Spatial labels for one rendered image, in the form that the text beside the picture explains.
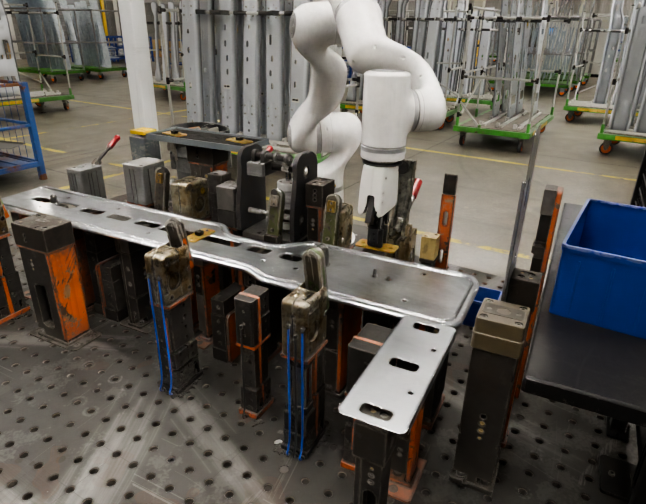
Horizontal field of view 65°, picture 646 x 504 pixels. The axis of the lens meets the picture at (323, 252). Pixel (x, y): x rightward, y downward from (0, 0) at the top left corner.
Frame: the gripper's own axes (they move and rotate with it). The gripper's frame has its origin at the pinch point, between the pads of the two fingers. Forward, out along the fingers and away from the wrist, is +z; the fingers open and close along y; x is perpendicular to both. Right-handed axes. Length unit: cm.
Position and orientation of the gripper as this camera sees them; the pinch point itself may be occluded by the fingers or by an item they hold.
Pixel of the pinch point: (377, 235)
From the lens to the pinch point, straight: 104.2
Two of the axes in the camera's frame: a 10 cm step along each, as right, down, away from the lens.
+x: 8.9, 2.0, -4.1
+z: -0.2, 9.1, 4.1
